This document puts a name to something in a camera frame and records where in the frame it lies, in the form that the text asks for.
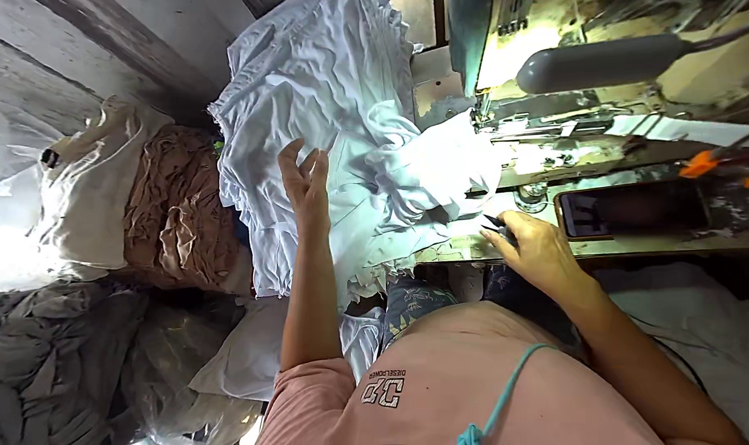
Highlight grey capsule-shaped lamp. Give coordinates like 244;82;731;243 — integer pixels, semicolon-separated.
516;33;694;95

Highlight stack of white fabric pieces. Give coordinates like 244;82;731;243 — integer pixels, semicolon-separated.
207;0;417;311

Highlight sewing machine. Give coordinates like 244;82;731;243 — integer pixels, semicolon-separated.
448;0;749;189

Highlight black thread snips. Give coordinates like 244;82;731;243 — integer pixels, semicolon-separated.
482;213;519;248

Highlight black cable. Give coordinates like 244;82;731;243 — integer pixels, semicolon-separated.
625;314;710;394

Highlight person's legs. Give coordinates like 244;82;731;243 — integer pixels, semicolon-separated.
382;263;588;372

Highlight person's left hand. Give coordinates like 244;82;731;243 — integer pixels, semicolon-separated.
278;138;330;239

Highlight smartphone in dark case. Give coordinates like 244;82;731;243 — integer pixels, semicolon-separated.
554;178;711;242

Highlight person's left forearm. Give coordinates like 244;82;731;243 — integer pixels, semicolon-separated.
280;234;342;373

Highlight bunched white garment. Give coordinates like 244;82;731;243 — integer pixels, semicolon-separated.
363;100;502;225

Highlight pile of grey fabric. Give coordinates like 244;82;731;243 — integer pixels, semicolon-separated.
0;281;149;445

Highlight pile of brown fabric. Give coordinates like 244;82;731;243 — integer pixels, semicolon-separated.
124;125;240;291

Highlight pale grey sack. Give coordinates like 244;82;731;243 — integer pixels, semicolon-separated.
189;297;290;403

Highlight white elastic strip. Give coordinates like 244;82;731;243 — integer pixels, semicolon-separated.
606;114;749;149

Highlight translucent plastic sheet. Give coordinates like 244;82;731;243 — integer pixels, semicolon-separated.
0;89;109;299

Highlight person's body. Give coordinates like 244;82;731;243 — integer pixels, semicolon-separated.
256;301;667;445

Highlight person's right hand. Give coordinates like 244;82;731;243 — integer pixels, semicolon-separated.
480;210;588;304

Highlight clear plastic bag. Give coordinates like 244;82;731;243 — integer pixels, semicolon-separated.
111;290;265;445

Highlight round metal bobbin piece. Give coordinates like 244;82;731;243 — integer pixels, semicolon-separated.
513;182;549;215

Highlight teal cord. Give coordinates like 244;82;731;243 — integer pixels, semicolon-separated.
457;342;559;445

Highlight person's right forearm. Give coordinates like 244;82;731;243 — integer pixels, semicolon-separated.
556;273;747;445

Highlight white shiny cloth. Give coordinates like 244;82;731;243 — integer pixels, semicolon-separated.
338;307;386;385

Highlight pile of cream fabric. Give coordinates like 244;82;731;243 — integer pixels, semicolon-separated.
29;96;175;283

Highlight large light grey cloth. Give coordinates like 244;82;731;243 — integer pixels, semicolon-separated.
591;262;749;445

